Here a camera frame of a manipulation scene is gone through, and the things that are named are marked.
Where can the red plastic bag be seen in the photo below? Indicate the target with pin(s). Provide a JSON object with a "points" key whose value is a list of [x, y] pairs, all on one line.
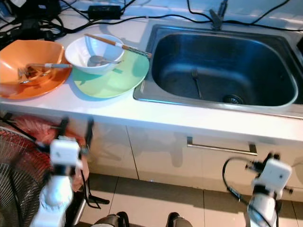
{"points": [[35, 127]]}

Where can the metal spoon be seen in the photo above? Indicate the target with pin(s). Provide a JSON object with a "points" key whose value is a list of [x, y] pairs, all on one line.
{"points": [[97, 60]]}

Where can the green plate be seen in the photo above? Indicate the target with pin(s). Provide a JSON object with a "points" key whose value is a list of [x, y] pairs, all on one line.
{"points": [[120, 80]]}

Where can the wooden chopstick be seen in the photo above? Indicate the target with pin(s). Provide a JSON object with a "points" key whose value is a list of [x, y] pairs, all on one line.
{"points": [[118, 45]]}

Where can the black power adapter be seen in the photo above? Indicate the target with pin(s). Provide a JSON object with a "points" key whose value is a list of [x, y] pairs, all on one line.
{"points": [[104, 12]]}

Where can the white ribbed bowl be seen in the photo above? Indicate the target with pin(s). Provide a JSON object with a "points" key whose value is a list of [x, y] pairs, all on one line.
{"points": [[78, 54]]}

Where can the white kitchen base cabinet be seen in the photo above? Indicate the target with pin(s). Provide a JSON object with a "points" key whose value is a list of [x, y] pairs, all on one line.
{"points": [[147, 151]]}

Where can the black electronic box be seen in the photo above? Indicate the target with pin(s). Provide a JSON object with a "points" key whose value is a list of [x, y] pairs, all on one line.
{"points": [[38, 7]]}

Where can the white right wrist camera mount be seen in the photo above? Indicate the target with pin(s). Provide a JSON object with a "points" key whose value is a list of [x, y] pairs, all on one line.
{"points": [[274, 175]]}

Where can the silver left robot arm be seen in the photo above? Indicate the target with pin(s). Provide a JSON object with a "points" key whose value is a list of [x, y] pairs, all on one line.
{"points": [[54, 203]]}

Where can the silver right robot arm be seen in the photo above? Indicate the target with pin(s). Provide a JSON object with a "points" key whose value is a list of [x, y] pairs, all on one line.
{"points": [[262, 213]]}

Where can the orange bowl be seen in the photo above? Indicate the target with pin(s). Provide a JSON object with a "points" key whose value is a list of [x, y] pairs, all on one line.
{"points": [[14, 71]]}

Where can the sink drain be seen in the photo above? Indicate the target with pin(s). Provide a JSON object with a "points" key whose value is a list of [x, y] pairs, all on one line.
{"points": [[233, 99]]}

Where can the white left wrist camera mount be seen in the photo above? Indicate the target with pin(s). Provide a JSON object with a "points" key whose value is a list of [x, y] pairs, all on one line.
{"points": [[65, 151]]}

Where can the metal fork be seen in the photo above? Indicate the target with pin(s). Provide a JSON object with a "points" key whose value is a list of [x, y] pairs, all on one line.
{"points": [[195, 80]]}

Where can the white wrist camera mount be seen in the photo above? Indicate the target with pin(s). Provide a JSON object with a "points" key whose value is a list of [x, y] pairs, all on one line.
{"points": [[274, 175], [65, 151]]}

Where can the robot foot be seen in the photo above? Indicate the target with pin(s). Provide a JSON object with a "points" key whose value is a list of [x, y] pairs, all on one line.
{"points": [[180, 220], [111, 220]]}

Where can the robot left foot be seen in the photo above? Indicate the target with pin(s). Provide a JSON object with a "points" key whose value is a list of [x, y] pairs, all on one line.
{"points": [[111, 220]]}

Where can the stainless steel sink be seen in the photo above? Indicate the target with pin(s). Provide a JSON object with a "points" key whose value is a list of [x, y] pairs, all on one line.
{"points": [[218, 66]]}

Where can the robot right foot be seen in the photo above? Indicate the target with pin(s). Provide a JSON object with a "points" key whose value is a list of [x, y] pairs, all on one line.
{"points": [[180, 220]]}

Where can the metal faucet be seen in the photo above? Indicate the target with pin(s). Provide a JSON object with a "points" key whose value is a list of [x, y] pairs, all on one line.
{"points": [[218, 19]]}

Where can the metal grille fan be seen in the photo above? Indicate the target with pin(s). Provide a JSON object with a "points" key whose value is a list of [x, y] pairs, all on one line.
{"points": [[14, 175]]}

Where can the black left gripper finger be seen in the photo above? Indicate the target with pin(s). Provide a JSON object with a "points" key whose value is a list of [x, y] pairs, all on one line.
{"points": [[89, 135], [64, 128]]}

